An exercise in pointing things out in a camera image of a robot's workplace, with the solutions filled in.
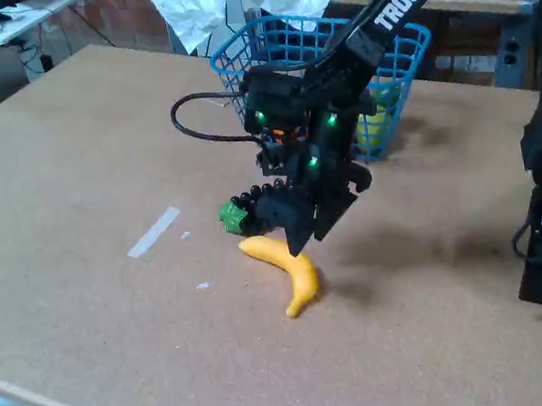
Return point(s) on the yellow toy banana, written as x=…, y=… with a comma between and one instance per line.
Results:
x=301, y=274

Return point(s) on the light green toy fruit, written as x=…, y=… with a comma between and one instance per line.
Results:
x=376, y=122

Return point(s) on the black toy grapes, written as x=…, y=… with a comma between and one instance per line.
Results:
x=232, y=216

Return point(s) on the small white tape bit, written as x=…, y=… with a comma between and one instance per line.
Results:
x=185, y=234
x=203, y=285

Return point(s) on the thin white sliver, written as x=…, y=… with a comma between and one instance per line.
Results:
x=220, y=101

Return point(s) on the long white tape strip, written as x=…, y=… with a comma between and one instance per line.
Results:
x=154, y=232

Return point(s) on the white crumpled sheet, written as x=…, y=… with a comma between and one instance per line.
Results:
x=192, y=2

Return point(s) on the white table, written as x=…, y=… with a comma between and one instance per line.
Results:
x=23, y=20

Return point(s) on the small black camera box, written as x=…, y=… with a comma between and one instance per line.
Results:
x=272, y=155

